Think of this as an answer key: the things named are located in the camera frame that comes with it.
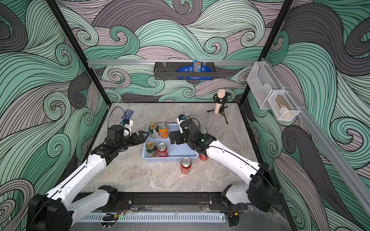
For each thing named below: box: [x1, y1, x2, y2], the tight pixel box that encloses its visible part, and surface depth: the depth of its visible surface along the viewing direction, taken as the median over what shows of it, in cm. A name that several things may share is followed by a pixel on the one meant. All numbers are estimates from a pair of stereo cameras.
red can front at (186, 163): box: [180, 156, 193, 175], surface depth 79 cm
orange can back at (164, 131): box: [158, 122, 170, 140], surface depth 94 cm
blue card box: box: [120, 109, 134, 120], surface depth 113 cm
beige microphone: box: [214, 88, 226, 116], surface depth 90 cm
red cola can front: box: [157, 142, 169, 158], surface depth 84 cm
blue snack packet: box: [177, 60, 213, 80], surface depth 94 cm
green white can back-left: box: [148, 123, 159, 140], surface depth 94 cm
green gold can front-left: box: [145, 141, 158, 158], surface depth 85 cm
